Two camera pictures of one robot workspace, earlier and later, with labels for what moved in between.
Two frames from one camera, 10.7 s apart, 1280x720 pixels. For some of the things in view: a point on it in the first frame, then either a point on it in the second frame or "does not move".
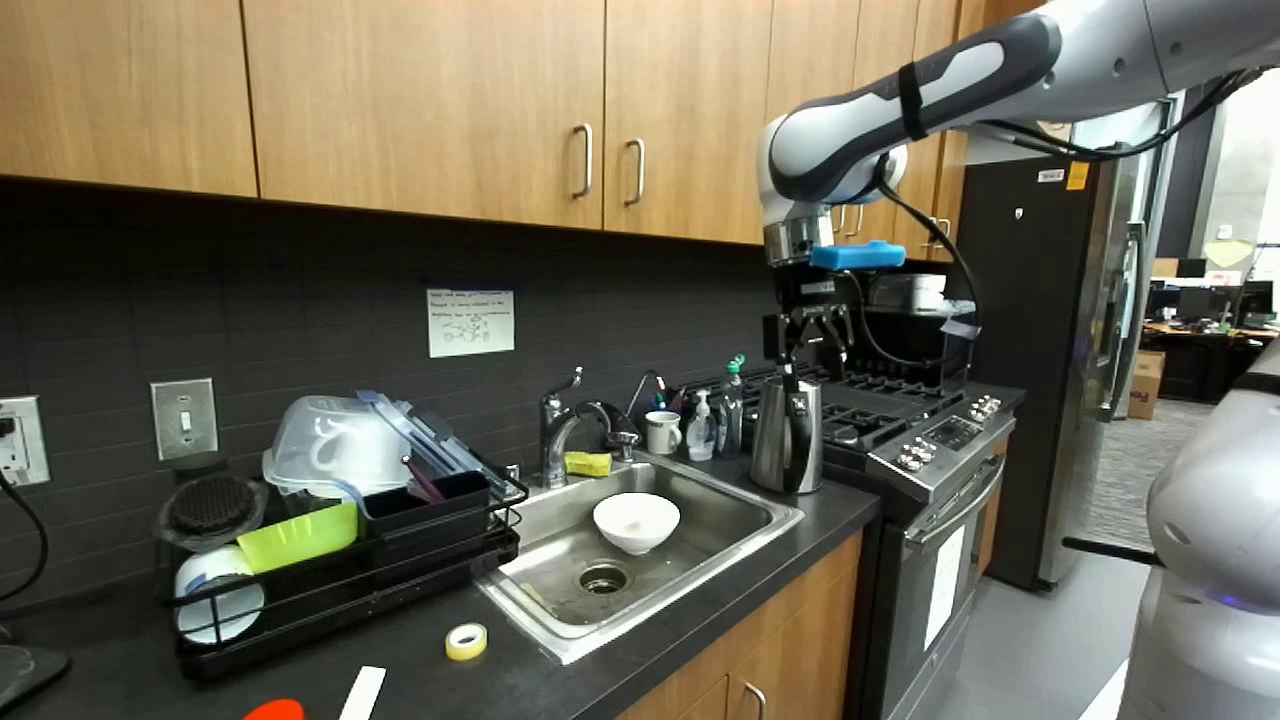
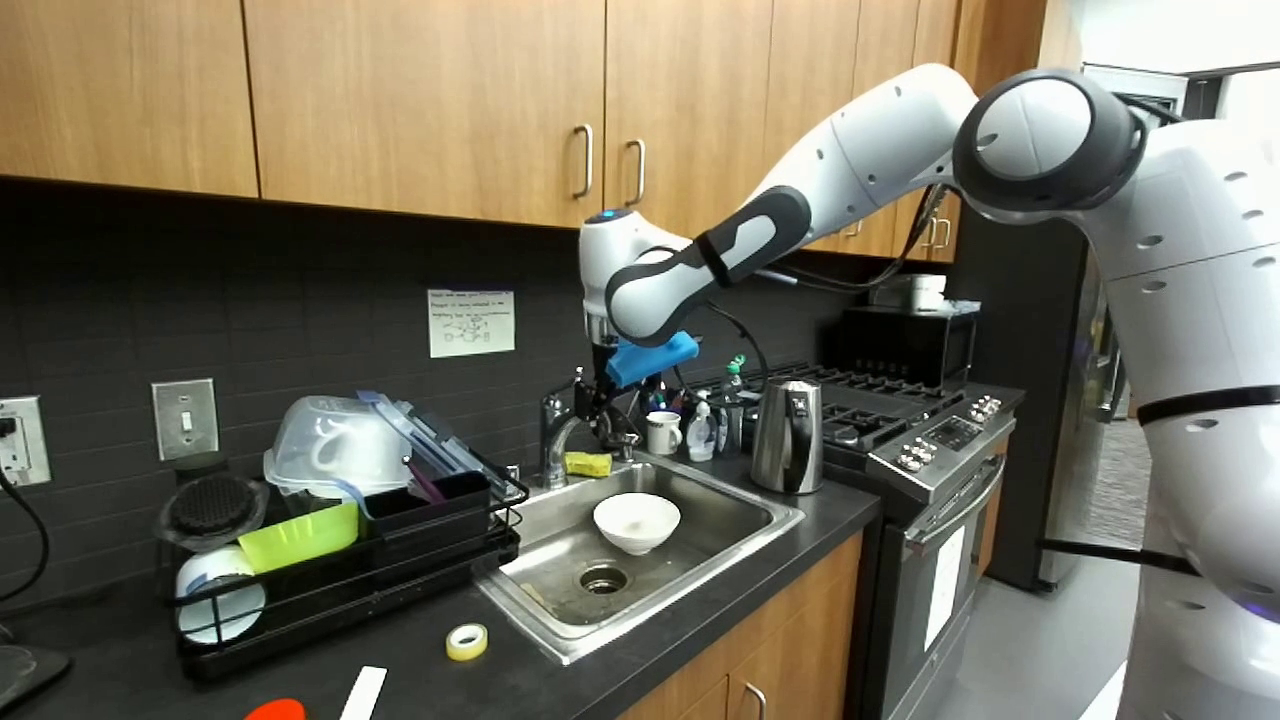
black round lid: (209, 508) does not move
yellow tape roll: (466, 650) does not move
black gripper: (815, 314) → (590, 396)
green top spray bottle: (736, 404) does not move
